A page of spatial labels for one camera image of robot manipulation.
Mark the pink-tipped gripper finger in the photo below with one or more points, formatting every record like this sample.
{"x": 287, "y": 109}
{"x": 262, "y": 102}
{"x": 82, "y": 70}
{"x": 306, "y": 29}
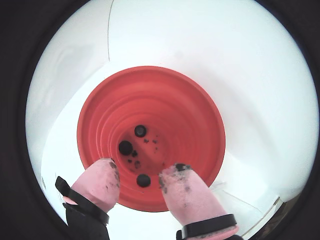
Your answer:
{"x": 97, "y": 185}
{"x": 190, "y": 197}

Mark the small dark blueberry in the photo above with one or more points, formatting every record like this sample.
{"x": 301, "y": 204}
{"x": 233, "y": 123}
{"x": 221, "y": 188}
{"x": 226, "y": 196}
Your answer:
{"x": 140, "y": 130}
{"x": 143, "y": 180}
{"x": 125, "y": 147}

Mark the red collapsible silicone cup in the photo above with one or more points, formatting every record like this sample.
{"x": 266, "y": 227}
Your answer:
{"x": 162, "y": 105}

